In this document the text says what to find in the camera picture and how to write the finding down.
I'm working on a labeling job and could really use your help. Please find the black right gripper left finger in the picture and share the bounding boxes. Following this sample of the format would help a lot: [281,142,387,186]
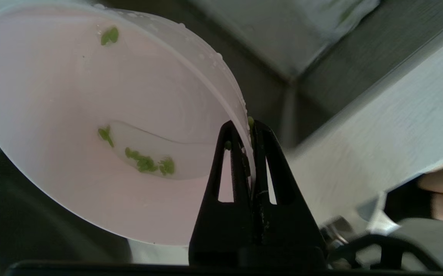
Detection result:
[189,120,256,266]

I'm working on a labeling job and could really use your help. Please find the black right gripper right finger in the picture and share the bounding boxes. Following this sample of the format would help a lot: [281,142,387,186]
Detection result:
[251,120,327,268]

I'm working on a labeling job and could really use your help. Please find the chopped green vegetables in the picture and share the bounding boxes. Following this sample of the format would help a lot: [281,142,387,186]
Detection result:
[97,26,176,177]

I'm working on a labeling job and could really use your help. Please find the white round bowl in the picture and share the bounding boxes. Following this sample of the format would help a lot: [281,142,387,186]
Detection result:
[0,2,256,246]

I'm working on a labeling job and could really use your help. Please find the stainless steel sink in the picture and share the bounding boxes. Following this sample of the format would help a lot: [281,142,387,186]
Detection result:
[103,0,443,150]

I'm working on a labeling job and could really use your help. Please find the white cloth with green bits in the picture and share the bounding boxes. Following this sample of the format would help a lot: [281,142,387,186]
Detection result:
[189,0,381,79]

